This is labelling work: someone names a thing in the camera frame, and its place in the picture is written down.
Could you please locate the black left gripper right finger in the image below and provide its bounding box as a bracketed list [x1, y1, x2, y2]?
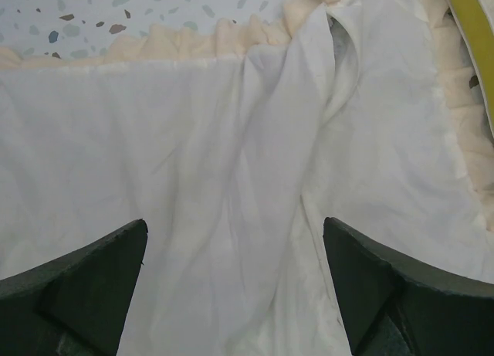
[323, 218, 493, 355]

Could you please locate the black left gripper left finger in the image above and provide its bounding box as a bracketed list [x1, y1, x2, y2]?
[1, 219, 148, 355]

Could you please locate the cream yellow dotted pillow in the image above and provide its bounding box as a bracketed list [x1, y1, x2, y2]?
[448, 0, 493, 127]

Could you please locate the white pillowcase with cream ruffle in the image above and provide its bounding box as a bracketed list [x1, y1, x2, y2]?
[1, 0, 493, 355]

